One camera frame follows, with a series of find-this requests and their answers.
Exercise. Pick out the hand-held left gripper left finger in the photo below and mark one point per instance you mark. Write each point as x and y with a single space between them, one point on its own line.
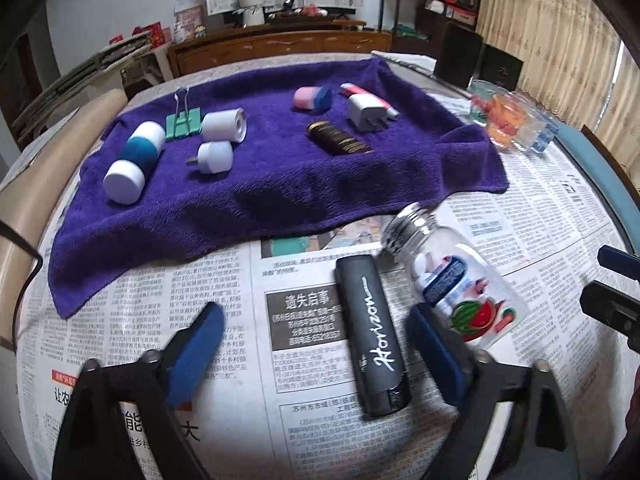
197 355

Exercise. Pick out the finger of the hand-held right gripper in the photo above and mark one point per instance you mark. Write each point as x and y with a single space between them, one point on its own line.
615 307
620 260

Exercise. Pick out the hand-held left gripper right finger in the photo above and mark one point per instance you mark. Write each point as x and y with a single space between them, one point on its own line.
435 355

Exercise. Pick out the black rectangular tube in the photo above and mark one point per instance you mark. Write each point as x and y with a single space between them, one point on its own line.
372 335

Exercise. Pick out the clear plastic candy bottle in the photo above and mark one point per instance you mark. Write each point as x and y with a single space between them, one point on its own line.
450 280

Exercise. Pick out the small white cylinder cap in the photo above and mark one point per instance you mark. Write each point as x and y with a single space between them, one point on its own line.
215 156

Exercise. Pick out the white and blue balm stick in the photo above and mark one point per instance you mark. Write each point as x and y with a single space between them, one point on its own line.
140 152

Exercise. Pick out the white tape roll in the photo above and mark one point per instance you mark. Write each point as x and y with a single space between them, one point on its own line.
220 125

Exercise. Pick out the dark brown tube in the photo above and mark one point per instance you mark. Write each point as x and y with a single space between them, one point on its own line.
337 137

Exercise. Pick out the white charger plug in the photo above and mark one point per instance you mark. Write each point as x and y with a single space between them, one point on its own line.
362 107

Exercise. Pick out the pink tube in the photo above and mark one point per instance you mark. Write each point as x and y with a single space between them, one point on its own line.
352 90

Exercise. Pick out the orange plastic cup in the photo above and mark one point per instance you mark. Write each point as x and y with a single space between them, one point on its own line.
505 122

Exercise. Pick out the purple towel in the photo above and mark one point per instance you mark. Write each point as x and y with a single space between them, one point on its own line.
275 185

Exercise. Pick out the green-tinted plastic cup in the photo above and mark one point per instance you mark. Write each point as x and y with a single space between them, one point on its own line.
482 102

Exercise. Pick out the beige patterned curtain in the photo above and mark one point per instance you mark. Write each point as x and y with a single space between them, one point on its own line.
555 45

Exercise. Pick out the black speaker box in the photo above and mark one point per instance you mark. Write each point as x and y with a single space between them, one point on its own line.
457 55
502 67

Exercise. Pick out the green binder clip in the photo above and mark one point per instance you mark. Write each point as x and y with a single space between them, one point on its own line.
182 125

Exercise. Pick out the beige curved board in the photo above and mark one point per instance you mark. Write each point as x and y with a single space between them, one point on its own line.
55 150

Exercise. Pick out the pink and blue eraser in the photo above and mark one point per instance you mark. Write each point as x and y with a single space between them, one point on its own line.
307 98

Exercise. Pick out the stacked grey racks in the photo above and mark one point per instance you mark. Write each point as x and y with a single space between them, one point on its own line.
80 80

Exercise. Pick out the wooden cabinet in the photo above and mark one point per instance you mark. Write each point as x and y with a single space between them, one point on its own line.
280 47

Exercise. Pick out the dark metal shelf rack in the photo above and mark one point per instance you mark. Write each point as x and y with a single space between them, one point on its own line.
430 0

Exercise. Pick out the red boxes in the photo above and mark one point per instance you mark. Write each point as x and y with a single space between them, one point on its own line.
150 35

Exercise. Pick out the printed picture card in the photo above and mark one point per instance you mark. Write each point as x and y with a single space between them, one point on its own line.
190 15

